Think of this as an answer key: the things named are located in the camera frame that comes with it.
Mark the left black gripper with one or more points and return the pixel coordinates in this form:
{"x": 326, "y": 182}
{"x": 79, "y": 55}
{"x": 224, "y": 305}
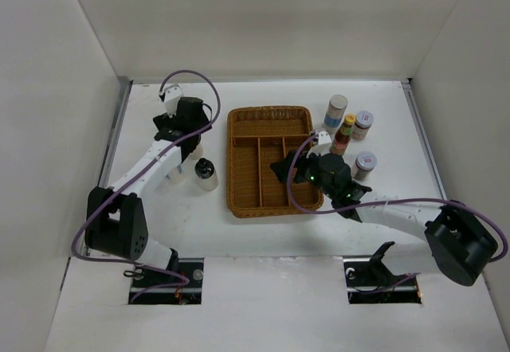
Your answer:
{"x": 165, "y": 121}

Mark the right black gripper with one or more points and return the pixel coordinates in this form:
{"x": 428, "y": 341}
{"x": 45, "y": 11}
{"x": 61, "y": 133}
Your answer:
{"x": 300, "y": 163}

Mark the black-cap white spice jar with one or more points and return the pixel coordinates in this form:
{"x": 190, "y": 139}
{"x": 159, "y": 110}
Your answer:
{"x": 206, "y": 174}

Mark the clear-lid white spice jar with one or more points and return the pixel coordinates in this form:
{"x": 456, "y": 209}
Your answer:
{"x": 197, "y": 153}

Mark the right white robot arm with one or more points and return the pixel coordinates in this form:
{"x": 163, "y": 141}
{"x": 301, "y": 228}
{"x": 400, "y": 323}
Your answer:
{"x": 451, "y": 240}

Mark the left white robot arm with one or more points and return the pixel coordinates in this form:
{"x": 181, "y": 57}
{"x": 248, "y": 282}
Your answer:
{"x": 117, "y": 223}

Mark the brown wicker tray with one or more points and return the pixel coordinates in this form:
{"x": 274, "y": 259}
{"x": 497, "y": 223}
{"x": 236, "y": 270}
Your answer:
{"x": 256, "y": 138}

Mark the left silver-lid salt shaker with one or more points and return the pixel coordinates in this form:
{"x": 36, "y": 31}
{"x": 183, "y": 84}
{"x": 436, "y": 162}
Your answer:
{"x": 176, "y": 175}

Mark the silver-lid salt shaker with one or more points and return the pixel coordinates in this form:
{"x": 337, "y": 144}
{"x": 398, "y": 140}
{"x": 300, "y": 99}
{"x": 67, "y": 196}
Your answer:
{"x": 334, "y": 114}
{"x": 176, "y": 175}

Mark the yellow-cap red sauce bottle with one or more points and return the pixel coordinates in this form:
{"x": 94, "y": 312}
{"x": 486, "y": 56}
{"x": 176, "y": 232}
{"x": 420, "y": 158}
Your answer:
{"x": 343, "y": 135}

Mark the right silver-lid salt shaker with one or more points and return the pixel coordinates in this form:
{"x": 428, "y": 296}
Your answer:
{"x": 334, "y": 114}

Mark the near red-label spice jar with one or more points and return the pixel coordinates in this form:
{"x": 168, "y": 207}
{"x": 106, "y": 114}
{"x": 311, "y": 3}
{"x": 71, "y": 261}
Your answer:
{"x": 364, "y": 164}

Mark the red-label spice jar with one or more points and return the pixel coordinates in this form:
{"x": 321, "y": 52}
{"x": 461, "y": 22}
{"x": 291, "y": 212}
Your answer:
{"x": 363, "y": 122}
{"x": 364, "y": 164}

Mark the far red-label spice jar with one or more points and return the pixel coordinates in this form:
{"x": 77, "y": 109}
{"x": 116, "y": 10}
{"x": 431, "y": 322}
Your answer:
{"x": 363, "y": 122}

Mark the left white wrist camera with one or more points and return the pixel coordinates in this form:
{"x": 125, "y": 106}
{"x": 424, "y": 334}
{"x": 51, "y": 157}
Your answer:
{"x": 170, "y": 97}

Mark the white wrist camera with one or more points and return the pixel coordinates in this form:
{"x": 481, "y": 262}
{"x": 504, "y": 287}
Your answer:
{"x": 170, "y": 97}
{"x": 322, "y": 144}

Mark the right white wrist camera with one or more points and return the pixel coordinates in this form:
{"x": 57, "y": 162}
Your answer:
{"x": 322, "y": 144}

